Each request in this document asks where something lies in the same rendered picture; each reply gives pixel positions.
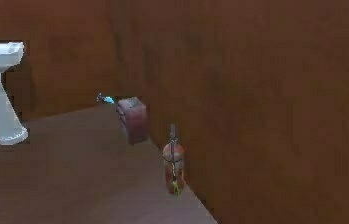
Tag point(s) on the reddish brown bin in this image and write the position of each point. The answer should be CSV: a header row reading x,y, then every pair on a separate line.
x,y
133,120

